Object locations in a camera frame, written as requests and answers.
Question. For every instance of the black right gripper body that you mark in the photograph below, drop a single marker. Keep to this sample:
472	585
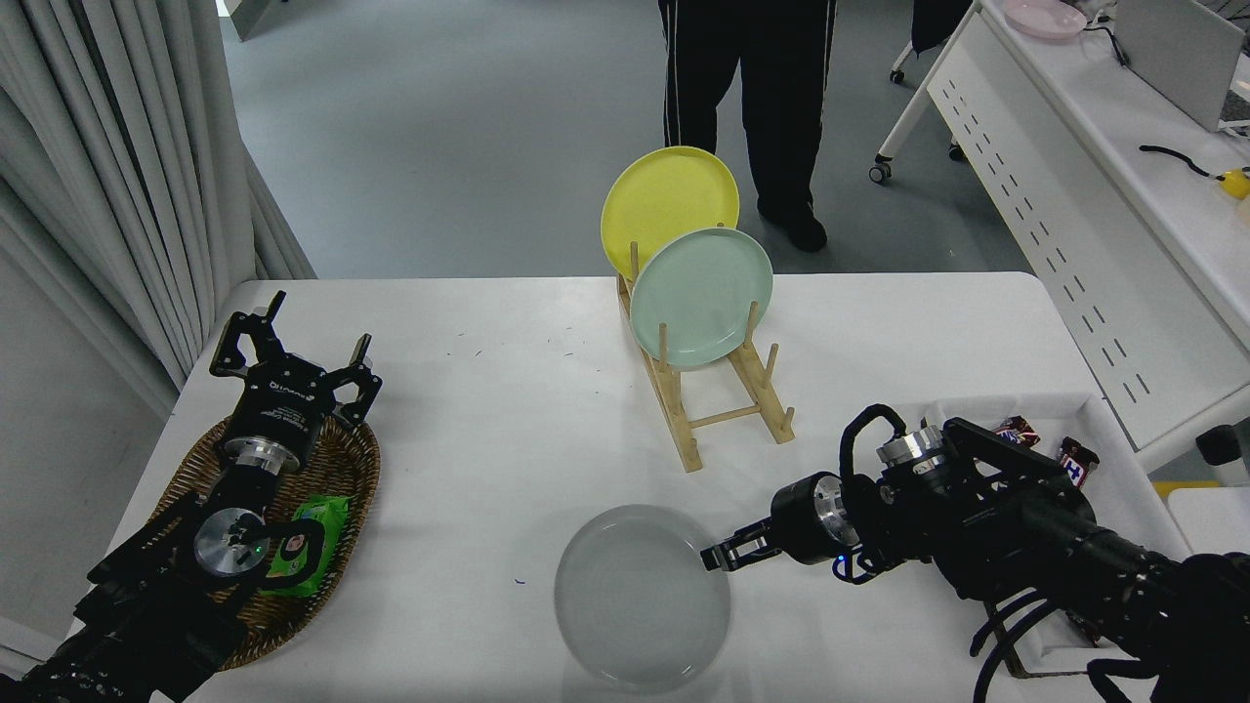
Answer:
796	517

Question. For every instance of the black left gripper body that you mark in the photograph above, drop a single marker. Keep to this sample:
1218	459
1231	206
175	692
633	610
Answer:
283	400

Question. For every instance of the grey plate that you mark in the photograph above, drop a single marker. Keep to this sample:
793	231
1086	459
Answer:
635	605

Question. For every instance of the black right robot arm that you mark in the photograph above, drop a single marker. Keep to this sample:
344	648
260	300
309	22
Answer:
1035	527

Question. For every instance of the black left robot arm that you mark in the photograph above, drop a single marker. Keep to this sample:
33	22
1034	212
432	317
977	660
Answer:
146	605

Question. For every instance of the wooden plate rack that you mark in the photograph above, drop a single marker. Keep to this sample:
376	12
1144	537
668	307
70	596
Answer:
684	430

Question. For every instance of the pale green plate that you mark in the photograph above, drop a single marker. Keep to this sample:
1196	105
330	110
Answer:
698	293

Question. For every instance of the yellow plate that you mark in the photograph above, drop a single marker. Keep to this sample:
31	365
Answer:
664	195

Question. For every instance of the pink plate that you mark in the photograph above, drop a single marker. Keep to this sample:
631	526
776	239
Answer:
1043	18

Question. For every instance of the brown wicker basket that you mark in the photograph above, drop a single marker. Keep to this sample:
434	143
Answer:
347	469

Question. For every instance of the green wet wipes pack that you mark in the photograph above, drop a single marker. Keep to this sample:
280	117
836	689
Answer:
330	512

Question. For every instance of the snickers bar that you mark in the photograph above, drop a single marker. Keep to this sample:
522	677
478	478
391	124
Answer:
1018	430

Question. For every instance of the grey curtain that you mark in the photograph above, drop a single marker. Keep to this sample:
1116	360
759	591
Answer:
98	146

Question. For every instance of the snack bar with white script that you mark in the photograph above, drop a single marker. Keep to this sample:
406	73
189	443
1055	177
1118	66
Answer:
1078	462

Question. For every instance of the white foam tray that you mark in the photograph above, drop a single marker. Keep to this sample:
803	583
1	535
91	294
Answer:
1123	469

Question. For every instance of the grey cabinet corner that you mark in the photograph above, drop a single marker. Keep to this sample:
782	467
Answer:
249	15

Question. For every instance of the yellow floor object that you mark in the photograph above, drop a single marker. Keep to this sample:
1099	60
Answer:
1177	488

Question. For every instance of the person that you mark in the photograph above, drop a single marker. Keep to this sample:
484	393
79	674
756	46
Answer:
771	88

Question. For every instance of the white perforated desk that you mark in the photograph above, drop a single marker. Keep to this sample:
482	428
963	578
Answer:
1074	146

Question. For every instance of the yellow round object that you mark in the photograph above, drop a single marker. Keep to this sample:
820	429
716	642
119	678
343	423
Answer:
1236	184

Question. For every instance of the grey laptop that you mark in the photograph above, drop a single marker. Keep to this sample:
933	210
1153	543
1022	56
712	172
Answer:
1177	49

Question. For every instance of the black cylindrical post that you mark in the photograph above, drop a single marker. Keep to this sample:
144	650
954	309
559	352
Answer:
1223	451

